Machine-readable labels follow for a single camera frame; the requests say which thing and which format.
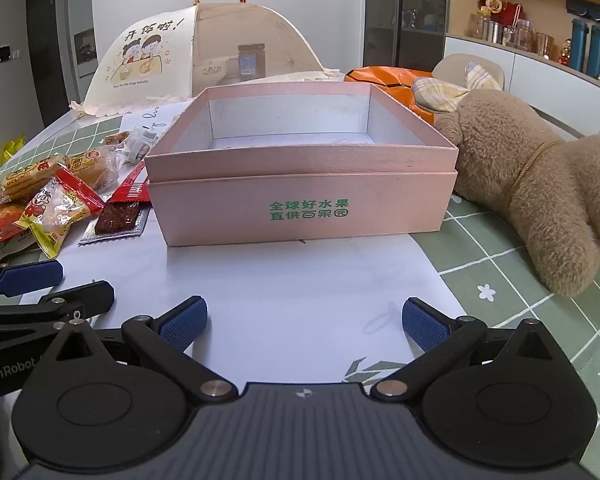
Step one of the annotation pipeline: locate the small clear candy packet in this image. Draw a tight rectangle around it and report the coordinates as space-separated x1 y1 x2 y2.
117 141 153 167
132 126 168 148

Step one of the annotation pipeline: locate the plaid cloth bow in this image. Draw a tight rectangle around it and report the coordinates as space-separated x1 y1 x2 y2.
412 61 503 113

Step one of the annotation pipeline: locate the red striped snack packet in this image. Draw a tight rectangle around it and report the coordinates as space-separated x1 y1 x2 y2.
111 162 153 203

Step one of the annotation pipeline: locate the white bowl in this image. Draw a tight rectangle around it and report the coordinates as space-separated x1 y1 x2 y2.
200 57 241 83

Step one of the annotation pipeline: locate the long bread packet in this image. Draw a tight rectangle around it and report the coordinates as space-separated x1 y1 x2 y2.
0 154 71 201

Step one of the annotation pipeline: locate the white deer print table runner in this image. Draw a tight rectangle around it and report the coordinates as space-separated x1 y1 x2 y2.
20 72 468 386

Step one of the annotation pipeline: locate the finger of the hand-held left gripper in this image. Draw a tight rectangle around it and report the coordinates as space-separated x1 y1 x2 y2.
0 280 116 348
0 260 65 303

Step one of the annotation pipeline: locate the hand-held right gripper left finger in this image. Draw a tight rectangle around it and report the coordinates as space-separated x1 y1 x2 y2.
55 296 238 403

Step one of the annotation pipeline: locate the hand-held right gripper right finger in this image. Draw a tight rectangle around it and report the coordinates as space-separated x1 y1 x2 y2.
370 297 556 403

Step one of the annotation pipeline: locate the pink cardboard gift box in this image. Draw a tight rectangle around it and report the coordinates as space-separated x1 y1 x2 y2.
144 81 460 247

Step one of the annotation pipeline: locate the green grid tablecloth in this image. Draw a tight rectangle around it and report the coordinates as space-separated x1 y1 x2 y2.
0 110 600 480

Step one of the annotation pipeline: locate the dark doorway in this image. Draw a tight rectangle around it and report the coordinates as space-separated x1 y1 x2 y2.
26 0 68 128

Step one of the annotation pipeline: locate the red dark snack packet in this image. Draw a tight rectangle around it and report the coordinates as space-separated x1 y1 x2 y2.
78 200 151 246

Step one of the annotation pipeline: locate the yellow plastic bag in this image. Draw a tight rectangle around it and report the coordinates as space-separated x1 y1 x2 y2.
0 135 27 165

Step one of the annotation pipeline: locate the dark wall hook rack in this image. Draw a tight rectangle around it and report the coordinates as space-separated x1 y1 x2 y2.
565 0 600 23

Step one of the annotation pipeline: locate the beige mesh food cover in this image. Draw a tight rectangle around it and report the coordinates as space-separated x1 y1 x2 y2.
69 0 341 118

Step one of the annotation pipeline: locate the red yellow rice cracker packet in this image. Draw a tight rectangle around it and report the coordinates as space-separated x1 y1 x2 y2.
14 165 106 259

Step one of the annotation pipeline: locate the gold bead necklace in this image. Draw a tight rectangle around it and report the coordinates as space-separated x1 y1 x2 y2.
505 140 558 216

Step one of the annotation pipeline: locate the clear glass jar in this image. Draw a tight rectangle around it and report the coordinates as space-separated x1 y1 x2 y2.
512 19 535 51

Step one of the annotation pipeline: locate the red orange snack packet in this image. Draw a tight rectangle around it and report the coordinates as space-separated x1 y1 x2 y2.
0 195 36 253

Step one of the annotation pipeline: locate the flower bouquet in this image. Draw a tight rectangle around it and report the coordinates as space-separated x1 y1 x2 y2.
477 0 526 25

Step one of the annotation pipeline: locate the dark glass door cabinet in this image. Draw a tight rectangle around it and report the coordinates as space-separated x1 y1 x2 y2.
364 0 451 73

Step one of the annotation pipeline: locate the brown plush bear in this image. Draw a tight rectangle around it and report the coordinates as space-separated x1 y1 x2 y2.
432 87 600 297

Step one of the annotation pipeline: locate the small round bread packet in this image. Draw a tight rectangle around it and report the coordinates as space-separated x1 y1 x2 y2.
67 146 123 192

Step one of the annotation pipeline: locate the orange plastic bag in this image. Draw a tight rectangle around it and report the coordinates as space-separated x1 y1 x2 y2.
344 66 436 126

